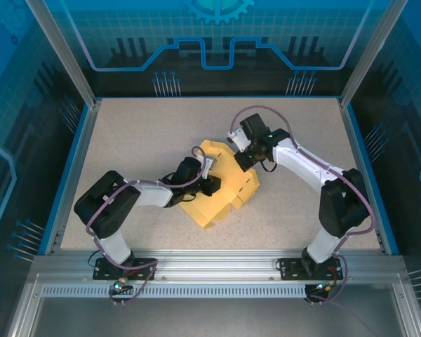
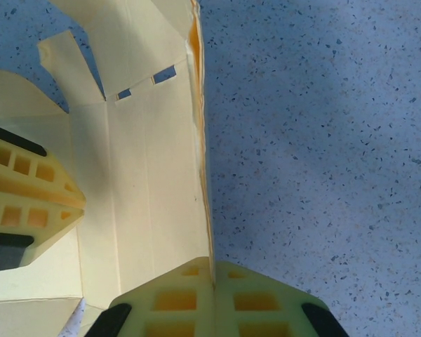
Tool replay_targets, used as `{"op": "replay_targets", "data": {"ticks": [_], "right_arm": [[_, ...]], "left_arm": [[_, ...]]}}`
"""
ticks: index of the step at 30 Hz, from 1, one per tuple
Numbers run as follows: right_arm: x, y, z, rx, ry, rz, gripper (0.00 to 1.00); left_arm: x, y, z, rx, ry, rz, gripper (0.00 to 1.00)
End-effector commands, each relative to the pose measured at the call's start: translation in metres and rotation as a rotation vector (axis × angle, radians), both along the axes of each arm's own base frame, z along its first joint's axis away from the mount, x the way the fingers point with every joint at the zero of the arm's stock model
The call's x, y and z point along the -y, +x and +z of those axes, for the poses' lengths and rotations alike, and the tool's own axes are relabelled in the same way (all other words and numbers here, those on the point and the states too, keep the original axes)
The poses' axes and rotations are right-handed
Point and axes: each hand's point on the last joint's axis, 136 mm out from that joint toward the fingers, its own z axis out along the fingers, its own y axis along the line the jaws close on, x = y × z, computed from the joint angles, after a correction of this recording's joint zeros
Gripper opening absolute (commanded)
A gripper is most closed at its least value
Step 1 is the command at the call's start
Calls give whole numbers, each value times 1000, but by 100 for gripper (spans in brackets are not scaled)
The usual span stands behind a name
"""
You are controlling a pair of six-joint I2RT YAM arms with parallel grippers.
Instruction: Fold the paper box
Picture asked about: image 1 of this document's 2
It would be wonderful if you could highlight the aluminium frame cross rail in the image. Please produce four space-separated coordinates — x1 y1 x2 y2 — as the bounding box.
31 248 408 284

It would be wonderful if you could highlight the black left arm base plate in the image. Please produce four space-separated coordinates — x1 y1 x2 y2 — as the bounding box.
93 258 159 282

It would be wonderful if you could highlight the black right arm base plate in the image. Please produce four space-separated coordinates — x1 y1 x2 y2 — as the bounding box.
276 258 341 282

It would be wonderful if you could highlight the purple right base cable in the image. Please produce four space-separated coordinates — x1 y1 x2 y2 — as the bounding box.
307 254 349 307

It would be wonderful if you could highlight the aluminium frame post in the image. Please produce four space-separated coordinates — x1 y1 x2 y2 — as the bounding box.
338 0 411 109
23 0 103 109

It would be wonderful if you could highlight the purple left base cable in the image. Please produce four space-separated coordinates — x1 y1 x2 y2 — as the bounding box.
108 259 159 307

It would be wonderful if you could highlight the aluminium table side rail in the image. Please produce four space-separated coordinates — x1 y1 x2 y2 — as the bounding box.
338 98 401 256
44 99 102 256

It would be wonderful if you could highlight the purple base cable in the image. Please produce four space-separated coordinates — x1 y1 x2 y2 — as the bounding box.
108 259 159 307
307 254 349 307

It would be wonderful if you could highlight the yellow paper box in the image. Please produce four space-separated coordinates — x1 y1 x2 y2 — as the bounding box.
178 139 261 232

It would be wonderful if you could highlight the slotted grey cable duct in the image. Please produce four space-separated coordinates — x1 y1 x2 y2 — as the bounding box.
41 284 309 299

